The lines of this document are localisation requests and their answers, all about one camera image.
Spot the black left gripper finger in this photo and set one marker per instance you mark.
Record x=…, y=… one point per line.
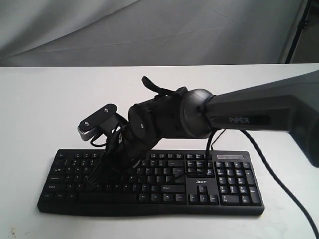
x=106, y=169

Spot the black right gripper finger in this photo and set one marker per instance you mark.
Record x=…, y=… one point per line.
x=94, y=177

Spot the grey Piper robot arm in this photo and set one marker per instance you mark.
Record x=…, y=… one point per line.
x=290, y=105

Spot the grey backdrop cloth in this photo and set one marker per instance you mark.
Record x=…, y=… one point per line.
x=38, y=33

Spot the black acer keyboard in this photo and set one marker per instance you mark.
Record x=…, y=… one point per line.
x=165, y=182

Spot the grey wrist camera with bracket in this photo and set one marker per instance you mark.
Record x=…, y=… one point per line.
x=103, y=121

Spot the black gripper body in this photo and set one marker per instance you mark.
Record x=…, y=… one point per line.
x=115, y=156

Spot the black stand pole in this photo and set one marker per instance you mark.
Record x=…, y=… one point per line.
x=305, y=45

